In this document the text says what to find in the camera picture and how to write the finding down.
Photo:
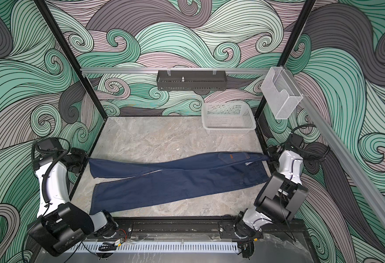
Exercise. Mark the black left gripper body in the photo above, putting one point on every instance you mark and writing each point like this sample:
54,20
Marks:
77,158

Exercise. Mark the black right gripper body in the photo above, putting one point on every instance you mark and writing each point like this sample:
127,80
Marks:
272,150

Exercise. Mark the dark blue denim trousers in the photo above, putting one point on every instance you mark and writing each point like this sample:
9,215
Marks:
138,185

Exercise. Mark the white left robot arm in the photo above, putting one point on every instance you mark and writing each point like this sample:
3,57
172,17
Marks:
60,225

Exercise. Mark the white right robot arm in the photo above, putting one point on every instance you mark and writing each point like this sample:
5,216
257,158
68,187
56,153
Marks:
280,198

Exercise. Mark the white perforated plastic basket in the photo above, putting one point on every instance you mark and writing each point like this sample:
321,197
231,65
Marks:
235,117

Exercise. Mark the black corner frame post right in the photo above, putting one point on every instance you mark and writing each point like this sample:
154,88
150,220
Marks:
295,34

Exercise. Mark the black corner frame post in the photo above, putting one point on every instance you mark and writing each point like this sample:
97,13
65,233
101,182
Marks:
295,34
59,36

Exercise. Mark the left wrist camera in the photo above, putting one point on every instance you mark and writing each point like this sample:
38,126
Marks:
48,145

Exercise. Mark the aluminium right wall rail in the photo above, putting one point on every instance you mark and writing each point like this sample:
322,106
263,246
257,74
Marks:
350,164

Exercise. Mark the aluminium wall rail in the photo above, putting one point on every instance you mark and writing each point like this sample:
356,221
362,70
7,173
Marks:
350,164
134,70

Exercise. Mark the clear plastic wall bin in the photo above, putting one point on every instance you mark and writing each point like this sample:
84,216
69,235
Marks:
281,92

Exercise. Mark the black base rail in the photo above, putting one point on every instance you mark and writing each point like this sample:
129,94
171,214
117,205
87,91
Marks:
225,227

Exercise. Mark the white slotted cable duct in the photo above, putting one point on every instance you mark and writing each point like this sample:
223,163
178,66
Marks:
176,247

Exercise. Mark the aluminium back wall rail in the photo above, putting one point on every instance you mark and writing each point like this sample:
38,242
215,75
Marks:
134,70

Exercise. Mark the black corner frame post left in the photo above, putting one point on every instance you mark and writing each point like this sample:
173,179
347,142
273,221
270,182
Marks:
59,36

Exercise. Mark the black perforated wall tray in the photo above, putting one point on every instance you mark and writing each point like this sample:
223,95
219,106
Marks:
191,81

